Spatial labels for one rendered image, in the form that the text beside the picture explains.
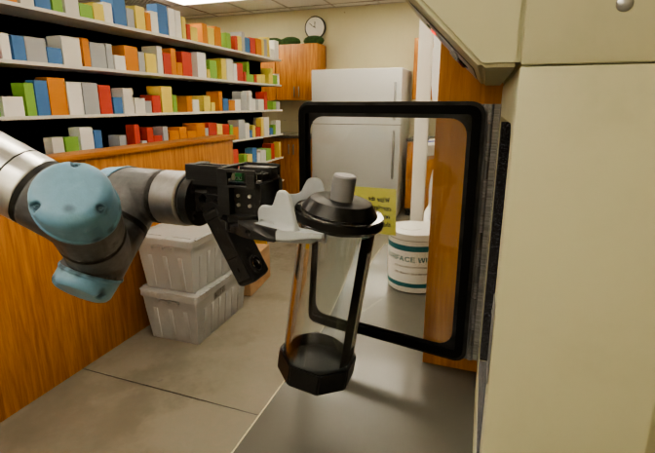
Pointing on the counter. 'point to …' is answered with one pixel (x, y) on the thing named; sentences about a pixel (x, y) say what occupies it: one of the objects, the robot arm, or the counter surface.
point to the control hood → (470, 8)
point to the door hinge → (484, 229)
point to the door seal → (465, 207)
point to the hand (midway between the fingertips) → (331, 229)
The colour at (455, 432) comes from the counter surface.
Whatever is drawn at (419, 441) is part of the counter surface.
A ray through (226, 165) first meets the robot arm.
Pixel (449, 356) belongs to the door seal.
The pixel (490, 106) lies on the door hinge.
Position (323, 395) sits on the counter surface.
